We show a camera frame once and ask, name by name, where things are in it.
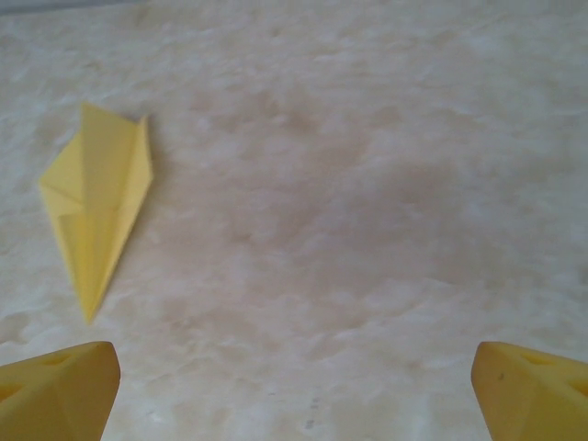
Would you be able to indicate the yellow paper sheet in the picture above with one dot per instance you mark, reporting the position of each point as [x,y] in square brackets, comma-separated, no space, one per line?
[101,197]

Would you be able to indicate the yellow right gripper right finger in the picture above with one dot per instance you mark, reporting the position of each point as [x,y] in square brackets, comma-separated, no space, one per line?
[537,399]

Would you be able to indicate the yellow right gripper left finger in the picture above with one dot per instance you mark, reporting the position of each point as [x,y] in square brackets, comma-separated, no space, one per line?
[55,399]

